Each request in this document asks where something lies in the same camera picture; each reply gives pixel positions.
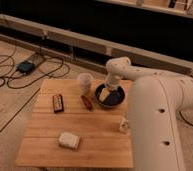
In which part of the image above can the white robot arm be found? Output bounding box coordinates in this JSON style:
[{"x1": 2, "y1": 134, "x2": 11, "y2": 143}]
[{"x1": 105, "y1": 57, "x2": 193, "y2": 171}]

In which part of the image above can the white small bottle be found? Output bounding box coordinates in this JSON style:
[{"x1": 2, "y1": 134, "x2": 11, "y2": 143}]
[{"x1": 119, "y1": 116, "x2": 129, "y2": 133}]

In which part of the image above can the dark blue bowl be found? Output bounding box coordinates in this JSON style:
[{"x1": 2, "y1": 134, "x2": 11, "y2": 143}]
[{"x1": 94, "y1": 84, "x2": 125, "y2": 108}]

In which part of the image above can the clear plastic cup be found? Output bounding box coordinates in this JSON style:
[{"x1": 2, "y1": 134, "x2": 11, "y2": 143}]
[{"x1": 77, "y1": 73, "x2": 93, "y2": 95}]

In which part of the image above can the black candy bar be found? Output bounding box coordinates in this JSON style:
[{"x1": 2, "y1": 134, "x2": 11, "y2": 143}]
[{"x1": 53, "y1": 94, "x2": 64, "y2": 113}]

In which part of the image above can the wooden table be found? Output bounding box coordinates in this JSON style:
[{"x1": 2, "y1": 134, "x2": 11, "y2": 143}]
[{"x1": 16, "y1": 79, "x2": 133, "y2": 168}]

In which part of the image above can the white wrapped packet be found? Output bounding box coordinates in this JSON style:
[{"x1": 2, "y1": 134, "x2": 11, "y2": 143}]
[{"x1": 58, "y1": 132, "x2": 80, "y2": 149}]

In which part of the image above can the blue power box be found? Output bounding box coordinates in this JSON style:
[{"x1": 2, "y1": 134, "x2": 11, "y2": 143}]
[{"x1": 17, "y1": 61, "x2": 35, "y2": 74}]

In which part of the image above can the black floor cable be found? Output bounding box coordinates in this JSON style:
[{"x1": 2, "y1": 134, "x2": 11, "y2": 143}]
[{"x1": 0, "y1": 44, "x2": 71, "y2": 144}]

